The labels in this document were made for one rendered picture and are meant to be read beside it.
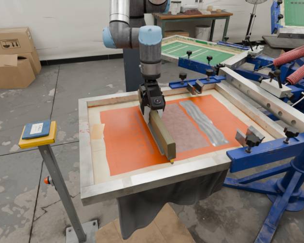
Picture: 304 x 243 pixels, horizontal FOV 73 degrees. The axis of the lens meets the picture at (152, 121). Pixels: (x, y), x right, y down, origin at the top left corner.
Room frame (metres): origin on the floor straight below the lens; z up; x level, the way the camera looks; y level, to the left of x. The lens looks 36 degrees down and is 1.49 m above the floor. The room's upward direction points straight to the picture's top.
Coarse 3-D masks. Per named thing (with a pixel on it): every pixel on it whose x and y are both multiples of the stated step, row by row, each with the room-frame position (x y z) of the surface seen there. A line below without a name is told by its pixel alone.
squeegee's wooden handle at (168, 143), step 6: (138, 90) 0.87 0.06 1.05; (138, 96) 0.86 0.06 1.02; (150, 114) 0.67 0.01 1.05; (156, 114) 0.66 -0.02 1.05; (150, 120) 0.68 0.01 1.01; (156, 120) 0.62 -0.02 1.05; (156, 126) 0.59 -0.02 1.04; (162, 126) 0.58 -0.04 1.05; (156, 132) 0.60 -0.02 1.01; (162, 132) 0.55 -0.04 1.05; (168, 132) 0.55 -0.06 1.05; (162, 138) 0.53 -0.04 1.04; (168, 138) 0.52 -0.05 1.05; (162, 144) 0.54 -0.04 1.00; (168, 144) 0.49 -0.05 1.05; (174, 144) 0.49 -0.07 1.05; (168, 150) 0.49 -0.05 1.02; (174, 150) 0.49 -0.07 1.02; (168, 156) 0.49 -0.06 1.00; (174, 156) 0.50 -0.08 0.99
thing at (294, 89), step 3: (291, 87) 0.91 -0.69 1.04; (294, 87) 0.91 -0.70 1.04; (294, 90) 0.88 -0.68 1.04; (297, 90) 0.88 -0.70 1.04; (300, 90) 0.89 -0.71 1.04; (270, 93) 0.86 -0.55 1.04; (294, 93) 0.87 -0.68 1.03; (297, 93) 0.88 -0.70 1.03; (300, 93) 0.89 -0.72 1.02; (276, 96) 0.84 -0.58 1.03; (297, 96) 0.88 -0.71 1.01; (294, 99) 0.88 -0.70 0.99
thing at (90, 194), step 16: (96, 96) 0.92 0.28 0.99; (112, 96) 0.92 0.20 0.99; (128, 96) 0.93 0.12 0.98; (224, 96) 0.97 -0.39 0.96; (80, 112) 0.77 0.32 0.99; (256, 112) 0.77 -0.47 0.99; (80, 128) 0.65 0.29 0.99; (272, 128) 0.66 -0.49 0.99; (80, 144) 0.56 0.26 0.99; (80, 160) 0.48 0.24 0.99; (208, 160) 0.48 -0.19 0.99; (224, 160) 0.48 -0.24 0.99; (80, 176) 0.41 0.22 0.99; (128, 176) 0.41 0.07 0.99; (144, 176) 0.41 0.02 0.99; (160, 176) 0.41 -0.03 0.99; (176, 176) 0.42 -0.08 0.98; (192, 176) 0.43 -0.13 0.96; (96, 192) 0.35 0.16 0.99; (112, 192) 0.36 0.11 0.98; (128, 192) 0.37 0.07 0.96
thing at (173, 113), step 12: (204, 96) 0.98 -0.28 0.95; (120, 108) 0.86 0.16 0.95; (132, 108) 0.86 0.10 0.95; (168, 108) 0.86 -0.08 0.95; (180, 108) 0.86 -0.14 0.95; (204, 108) 0.86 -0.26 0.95; (216, 108) 0.86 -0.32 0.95; (108, 120) 0.76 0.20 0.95; (120, 120) 0.76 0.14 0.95; (168, 120) 0.76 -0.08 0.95; (180, 120) 0.76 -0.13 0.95; (192, 120) 0.76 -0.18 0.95; (108, 132) 0.67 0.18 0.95; (120, 132) 0.67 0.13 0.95
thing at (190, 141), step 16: (176, 128) 0.70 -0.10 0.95; (192, 128) 0.70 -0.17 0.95; (224, 128) 0.70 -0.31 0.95; (240, 128) 0.70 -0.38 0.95; (112, 144) 0.60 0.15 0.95; (128, 144) 0.60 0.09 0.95; (176, 144) 0.60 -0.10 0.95; (192, 144) 0.60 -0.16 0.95; (208, 144) 0.60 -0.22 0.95; (240, 144) 0.60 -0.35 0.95; (112, 160) 0.51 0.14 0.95; (128, 160) 0.51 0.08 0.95; (144, 160) 0.51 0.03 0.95; (160, 160) 0.51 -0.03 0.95; (176, 160) 0.51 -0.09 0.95
